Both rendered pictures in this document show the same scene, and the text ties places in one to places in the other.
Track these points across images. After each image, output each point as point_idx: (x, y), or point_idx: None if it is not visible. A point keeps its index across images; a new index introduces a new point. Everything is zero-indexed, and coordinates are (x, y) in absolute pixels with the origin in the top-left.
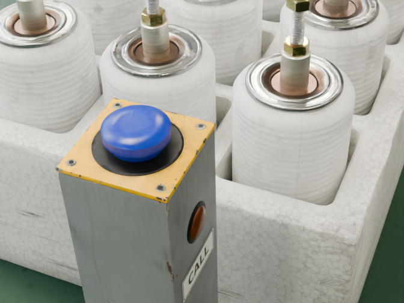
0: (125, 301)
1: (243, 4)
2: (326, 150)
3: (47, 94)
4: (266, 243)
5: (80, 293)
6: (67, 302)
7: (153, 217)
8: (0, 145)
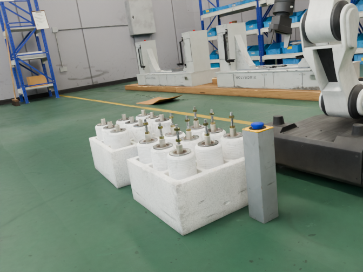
0: (267, 161)
1: (200, 137)
2: None
3: (194, 164)
4: None
5: (215, 222)
6: (216, 224)
7: (271, 132)
8: (195, 180)
